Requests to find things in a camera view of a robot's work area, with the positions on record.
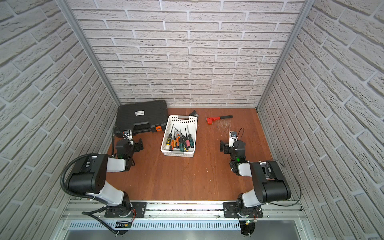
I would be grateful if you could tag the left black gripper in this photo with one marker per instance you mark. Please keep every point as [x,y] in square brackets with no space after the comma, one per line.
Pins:
[137,147]

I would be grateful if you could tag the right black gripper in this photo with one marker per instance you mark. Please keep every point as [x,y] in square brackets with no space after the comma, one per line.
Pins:
[226,151]

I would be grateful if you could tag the black yellow dotted screwdriver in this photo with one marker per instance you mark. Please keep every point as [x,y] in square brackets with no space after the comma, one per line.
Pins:
[169,139]

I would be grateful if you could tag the pink handle screwdriver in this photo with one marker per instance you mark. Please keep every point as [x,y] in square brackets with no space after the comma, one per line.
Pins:
[187,142]

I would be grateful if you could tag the yellow handle screwdriver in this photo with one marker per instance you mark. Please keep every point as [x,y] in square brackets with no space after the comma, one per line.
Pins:
[171,147]

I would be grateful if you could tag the short orange screwdriver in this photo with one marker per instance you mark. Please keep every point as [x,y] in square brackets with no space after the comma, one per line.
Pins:
[175,142]

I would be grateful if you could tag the long orange screwdriver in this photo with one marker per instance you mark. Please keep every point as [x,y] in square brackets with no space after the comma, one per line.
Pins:
[177,136]

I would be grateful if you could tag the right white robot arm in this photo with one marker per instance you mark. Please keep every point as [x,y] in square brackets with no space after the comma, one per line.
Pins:
[269,182]

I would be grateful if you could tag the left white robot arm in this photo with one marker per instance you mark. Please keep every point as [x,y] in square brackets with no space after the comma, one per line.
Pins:
[85,177]

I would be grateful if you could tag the white perforated plastic bin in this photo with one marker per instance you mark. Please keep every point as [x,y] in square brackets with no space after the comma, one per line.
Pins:
[180,123]

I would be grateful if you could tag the black plastic tool case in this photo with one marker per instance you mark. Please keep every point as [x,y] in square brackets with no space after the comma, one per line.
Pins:
[142,117]

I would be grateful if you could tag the small dark metal object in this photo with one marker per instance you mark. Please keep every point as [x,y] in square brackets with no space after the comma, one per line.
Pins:
[194,114]

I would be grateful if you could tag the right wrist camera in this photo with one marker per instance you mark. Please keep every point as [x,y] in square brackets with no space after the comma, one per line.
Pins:
[232,138]

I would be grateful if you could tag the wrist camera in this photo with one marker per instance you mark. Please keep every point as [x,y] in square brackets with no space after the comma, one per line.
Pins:
[127,135]
[232,138]

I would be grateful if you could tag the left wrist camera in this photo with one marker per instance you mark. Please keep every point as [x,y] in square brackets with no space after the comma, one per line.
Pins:
[127,135]

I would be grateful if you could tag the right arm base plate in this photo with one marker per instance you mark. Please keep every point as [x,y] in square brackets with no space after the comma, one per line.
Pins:
[234,210]

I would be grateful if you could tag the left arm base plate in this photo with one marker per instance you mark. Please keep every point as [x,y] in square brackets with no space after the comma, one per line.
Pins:
[139,208]

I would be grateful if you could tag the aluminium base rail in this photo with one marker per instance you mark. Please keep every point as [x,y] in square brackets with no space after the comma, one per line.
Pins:
[213,210]

